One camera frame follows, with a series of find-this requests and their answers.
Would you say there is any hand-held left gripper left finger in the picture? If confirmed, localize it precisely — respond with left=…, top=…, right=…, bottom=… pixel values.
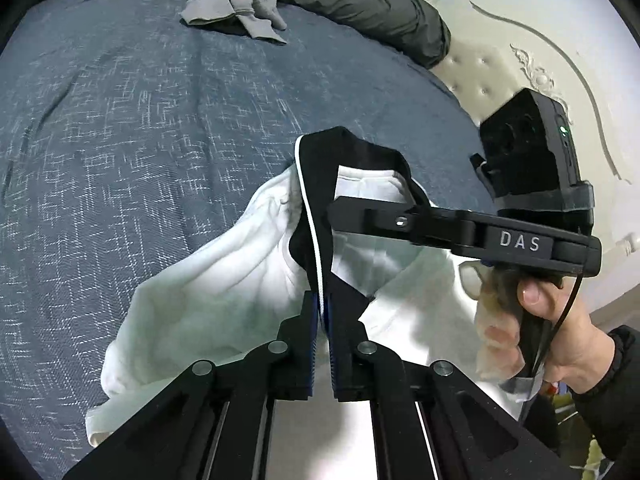
left=62, top=290, right=321, bottom=480

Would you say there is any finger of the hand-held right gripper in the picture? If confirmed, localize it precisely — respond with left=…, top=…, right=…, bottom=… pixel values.
left=326, top=195, right=415, bottom=242

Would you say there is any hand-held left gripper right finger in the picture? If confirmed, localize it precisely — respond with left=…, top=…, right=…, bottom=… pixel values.
left=324, top=292, right=576, bottom=480

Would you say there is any white polo shirt black collar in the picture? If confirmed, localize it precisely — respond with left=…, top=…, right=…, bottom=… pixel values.
left=84, top=126, right=540, bottom=480

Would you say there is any person's right forearm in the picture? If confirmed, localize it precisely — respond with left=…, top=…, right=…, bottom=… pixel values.
left=569, top=324, right=640, bottom=462

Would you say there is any person's right hand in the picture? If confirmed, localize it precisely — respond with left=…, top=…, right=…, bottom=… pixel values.
left=471, top=269, right=615, bottom=395

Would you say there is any cream tufted headboard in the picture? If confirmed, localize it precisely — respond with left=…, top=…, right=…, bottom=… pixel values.
left=416, top=0, right=640, bottom=322

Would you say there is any dark grey padded jacket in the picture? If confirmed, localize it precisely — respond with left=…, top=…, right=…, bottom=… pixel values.
left=49, top=0, right=452, bottom=69

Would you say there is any blue patterned bed blanket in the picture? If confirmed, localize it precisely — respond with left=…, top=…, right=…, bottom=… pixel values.
left=0, top=0, right=502, bottom=480

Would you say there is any grey sweatshirt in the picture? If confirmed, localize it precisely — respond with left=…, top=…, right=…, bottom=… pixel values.
left=179, top=0, right=302, bottom=45

